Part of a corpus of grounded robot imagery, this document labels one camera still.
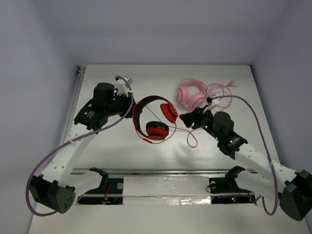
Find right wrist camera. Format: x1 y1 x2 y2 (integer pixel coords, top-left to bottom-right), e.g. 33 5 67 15
206 94 219 111

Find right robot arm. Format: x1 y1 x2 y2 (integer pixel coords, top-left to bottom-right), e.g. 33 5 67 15
180 108 312 221

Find red black headphones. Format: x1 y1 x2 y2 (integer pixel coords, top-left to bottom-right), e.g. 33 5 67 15
132 95 178 144

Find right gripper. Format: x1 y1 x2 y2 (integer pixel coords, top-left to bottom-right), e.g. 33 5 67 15
178 105 222 142

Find pink headphones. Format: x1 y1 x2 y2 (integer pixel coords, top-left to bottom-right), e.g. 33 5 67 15
176 78 208 111

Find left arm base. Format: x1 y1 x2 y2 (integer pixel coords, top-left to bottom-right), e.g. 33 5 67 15
77 167 124 205

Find pink headphone cable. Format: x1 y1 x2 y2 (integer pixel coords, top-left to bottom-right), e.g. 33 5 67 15
202 79 236 115

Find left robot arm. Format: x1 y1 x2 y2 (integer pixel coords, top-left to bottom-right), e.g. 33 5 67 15
25 76 135 217

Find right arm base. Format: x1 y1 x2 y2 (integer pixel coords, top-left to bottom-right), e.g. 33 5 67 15
206 166 259 204

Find red headphone cable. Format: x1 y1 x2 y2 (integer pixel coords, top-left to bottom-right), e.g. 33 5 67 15
133 101 198 148

